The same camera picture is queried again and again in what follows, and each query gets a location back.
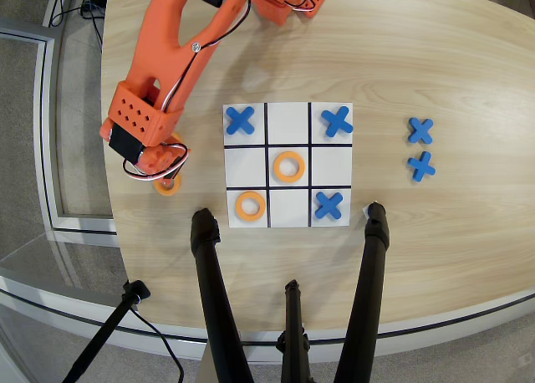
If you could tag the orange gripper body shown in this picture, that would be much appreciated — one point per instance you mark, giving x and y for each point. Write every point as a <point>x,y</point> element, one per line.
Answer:
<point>170,176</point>

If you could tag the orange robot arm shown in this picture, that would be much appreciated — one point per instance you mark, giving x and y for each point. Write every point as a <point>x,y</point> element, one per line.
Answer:
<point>167,44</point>

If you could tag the blue foam cross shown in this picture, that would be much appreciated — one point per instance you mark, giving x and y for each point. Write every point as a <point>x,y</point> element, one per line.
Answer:
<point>337,121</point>
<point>421,166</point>
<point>329,206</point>
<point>240,121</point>
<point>420,131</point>

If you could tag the thick black tripod leg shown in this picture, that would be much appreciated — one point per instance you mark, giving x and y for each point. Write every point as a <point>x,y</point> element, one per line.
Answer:
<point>213,282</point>
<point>365,282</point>

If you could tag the white tic-tac-toe board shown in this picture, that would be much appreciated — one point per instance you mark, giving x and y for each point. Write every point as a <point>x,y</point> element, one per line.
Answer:
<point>330,165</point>

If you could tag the slim black stand pole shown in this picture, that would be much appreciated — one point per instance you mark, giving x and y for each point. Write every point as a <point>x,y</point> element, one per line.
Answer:
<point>104,333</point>

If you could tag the thin black tripod leg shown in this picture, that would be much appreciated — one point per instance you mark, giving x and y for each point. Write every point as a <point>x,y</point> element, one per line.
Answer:
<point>293,316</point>

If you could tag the small white tag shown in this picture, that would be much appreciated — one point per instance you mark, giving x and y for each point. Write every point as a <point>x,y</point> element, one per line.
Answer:
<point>365,210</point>

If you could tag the grey metal frame panel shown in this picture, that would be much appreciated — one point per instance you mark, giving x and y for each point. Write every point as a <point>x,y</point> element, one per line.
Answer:
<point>44,128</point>

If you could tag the black camera tripod legs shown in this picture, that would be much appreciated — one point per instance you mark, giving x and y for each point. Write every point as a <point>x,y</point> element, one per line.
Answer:
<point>50,303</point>

